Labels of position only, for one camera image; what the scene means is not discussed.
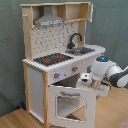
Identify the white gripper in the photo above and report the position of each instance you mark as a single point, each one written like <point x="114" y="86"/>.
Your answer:
<point x="85" y="82"/>

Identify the white oven door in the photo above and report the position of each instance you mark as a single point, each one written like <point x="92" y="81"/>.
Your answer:
<point x="66" y="100"/>

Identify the white wooden toy kitchen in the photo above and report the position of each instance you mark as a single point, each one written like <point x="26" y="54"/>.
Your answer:
<point x="46" y="40"/>

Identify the right grey stove knob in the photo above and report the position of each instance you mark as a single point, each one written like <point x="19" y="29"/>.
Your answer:
<point x="74" y="68"/>

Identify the grey stove knob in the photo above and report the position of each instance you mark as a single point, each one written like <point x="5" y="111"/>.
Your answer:
<point x="74" y="68"/>
<point x="56" y="75"/>

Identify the left grey stove knob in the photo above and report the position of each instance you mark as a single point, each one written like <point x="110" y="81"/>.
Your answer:
<point x="56" y="75"/>

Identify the grey toy sink basin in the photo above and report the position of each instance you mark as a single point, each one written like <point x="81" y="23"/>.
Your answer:
<point x="79" y="51"/>

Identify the black toy faucet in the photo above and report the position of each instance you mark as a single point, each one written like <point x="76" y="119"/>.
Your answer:
<point x="74" y="39"/>

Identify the black stovetop red burners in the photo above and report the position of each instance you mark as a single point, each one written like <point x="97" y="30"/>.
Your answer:
<point x="52" y="59"/>

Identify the white microwave door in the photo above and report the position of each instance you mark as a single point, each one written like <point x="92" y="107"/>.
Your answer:
<point x="90" y="12"/>

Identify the grey range hood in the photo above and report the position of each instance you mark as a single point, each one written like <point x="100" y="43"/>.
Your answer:
<point x="48" y="18"/>

